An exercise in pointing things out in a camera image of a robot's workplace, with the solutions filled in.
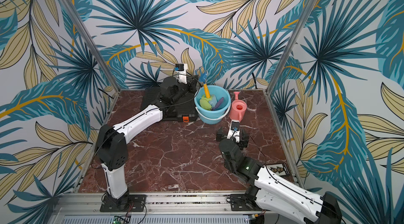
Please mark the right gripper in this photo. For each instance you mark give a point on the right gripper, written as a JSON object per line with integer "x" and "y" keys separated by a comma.
{"x": 244, "y": 135}

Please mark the light blue toy trowel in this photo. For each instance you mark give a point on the light blue toy trowel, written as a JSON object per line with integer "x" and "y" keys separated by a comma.
{"x": 212, "y": 101}

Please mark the blue toy fork yellow handle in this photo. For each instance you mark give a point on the blue toy fork yellow handle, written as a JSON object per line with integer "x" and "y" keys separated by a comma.
{"x": 202, "y": 81}

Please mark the light blue plastic bucket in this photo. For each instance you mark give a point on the light blue plastic bucket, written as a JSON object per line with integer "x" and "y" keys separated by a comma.
{"x": 208, "y": 116}

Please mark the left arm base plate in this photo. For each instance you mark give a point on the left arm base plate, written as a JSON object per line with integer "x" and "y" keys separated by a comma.
{"x": 127, "y": 203}

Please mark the green toy shovel wooden handle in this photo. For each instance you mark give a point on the green toy shovel wooden handle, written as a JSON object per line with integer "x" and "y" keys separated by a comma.
{"x": 205, "y": 104}

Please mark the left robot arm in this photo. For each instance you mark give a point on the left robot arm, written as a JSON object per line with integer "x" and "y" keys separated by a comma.
{"x": 173, "y": 102}

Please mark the purple toy shovel pink handle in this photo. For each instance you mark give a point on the purple toy shovel pink handle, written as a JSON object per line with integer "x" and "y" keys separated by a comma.
{"x": 218, "y": 104}

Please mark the pink toy watering can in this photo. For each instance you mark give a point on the pink toy watering can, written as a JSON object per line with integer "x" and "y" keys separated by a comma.
{"x": 238, "y": 108}

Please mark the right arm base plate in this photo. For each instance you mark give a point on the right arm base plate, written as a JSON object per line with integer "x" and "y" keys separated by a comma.
{"x": 240, "y": 202}

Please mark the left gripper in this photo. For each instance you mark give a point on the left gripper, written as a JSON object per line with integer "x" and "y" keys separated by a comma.
{"x": 192, "y": 82}

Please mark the patterned card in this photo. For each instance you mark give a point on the patterned card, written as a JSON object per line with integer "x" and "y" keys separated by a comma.
{"x": 280, "y": 169}

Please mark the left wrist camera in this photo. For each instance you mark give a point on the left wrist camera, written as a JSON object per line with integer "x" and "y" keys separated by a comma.
{"x": 181, "y": 72}

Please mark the aluminium front rail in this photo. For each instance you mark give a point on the aluminium front rail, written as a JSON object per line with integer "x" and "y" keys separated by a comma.
{"x": 206, "y": 207}

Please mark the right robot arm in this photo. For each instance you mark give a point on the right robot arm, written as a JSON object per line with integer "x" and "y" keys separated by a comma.
{"x": 268, "y": 191}

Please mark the black plastic tool case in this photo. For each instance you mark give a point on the black plastic tool case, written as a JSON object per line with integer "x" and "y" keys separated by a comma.
{"x": 182, "y": 110}

